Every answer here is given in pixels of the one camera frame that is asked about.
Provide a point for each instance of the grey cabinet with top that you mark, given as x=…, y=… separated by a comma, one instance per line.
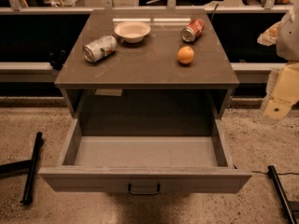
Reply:
x=152, y=63

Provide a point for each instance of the black drawer handle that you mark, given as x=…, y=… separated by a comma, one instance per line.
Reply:
x=143, y=190

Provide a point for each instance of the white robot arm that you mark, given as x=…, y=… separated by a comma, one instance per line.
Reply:
x=287, y=45

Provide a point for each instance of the black clamp on rail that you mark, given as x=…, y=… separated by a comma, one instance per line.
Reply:
x=57, y=60

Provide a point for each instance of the black stand leg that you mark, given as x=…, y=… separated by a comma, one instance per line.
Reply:
x=25, y=167
x=290, y=208

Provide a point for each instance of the white bowl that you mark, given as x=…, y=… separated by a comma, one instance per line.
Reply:
x=132, y=31

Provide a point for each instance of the red soda can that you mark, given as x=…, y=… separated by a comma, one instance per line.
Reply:
x=193, y=30

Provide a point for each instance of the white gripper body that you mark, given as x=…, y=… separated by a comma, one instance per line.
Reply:
x=289, y=38

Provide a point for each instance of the white green soda can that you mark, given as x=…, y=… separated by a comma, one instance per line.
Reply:
x=100, y=48

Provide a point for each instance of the white paper label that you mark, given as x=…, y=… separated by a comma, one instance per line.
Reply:
x=100, y=92

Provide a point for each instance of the open grey top drawer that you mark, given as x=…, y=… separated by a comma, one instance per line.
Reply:
x=194, y=160

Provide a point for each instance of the black stand leg right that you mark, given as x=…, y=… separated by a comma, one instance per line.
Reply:
x=290, y=208

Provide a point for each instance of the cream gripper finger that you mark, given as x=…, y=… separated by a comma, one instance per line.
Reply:
x=269, y=36
x=287, y=89

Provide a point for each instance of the orange fruit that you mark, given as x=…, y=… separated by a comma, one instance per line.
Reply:
x=185, y=55

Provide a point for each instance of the black stand leg left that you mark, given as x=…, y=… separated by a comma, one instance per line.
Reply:
x=25, y=167

